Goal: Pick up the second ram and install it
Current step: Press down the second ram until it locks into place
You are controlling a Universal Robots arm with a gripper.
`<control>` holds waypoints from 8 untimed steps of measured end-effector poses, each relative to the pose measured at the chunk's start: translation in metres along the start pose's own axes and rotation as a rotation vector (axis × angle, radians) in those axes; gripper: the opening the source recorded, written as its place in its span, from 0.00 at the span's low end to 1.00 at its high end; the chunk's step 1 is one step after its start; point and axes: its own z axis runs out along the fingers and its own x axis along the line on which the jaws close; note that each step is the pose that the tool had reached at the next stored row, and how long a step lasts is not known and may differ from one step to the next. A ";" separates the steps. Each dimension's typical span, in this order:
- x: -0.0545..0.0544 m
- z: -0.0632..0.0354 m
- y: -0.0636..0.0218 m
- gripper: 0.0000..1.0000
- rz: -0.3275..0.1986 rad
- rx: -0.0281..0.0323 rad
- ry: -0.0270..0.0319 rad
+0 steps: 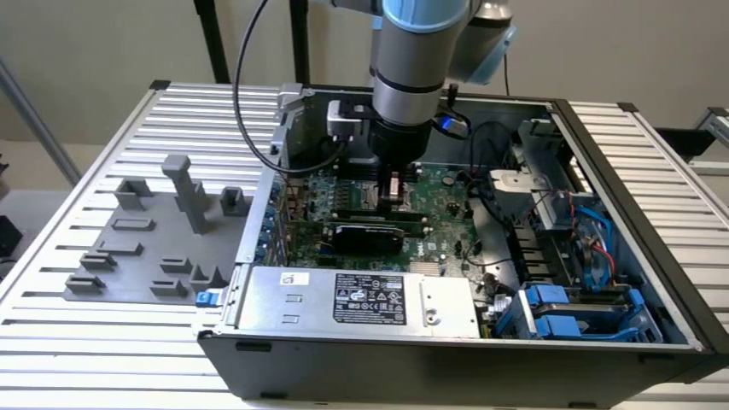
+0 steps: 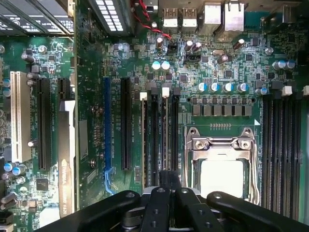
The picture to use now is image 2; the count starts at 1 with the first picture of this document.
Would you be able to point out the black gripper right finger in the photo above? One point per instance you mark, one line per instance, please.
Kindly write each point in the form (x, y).
(193, 212)

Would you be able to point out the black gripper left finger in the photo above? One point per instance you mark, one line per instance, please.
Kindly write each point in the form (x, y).
(157, 210)

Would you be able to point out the white-latch RAM slot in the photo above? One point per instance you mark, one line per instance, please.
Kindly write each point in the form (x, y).
(164, 120)
(277, 157)
(144, 145)
(297, 169)

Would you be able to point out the silver CPU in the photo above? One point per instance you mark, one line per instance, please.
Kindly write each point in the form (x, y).
(220, 177)

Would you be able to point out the metal CPU socket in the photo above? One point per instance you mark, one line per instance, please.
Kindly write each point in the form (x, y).
(220, 147)

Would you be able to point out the long black expansion slot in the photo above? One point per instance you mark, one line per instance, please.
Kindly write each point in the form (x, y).
(126, 120)
(44, 120)

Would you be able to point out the blue expansion slot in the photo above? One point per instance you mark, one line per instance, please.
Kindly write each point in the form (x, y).
(107, 120)

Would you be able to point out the NVIDIA graphics card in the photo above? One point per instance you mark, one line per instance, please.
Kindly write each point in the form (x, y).
(66, 145)

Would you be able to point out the silver blue-top capacitor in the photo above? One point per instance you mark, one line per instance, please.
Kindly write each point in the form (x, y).
(201, 87)
(228, 87)
(214, 87)
(242, 87)
(165, 65)
(156, 65)

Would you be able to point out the green PC motherboard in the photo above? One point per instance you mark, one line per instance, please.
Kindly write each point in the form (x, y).
(217, 70)

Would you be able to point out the short black expansion slot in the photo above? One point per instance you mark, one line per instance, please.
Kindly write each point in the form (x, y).
(64, 88)

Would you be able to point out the white PCI expansion slot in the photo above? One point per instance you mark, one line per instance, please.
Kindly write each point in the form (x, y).
(20, 116)

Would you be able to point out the metal USB port block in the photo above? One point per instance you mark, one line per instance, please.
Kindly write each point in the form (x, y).
(189, 18)
(170, 18)

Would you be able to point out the metal rear port block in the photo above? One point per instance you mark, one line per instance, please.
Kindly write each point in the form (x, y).
(212, 17)

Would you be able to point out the metal ethernet port block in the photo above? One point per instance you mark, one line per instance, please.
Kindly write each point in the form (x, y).
(233, 17)

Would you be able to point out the black vented slot cover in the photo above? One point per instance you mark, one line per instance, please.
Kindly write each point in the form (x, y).
(111, 14)

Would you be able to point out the black PC case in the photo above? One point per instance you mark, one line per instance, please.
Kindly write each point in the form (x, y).
(36, 19)

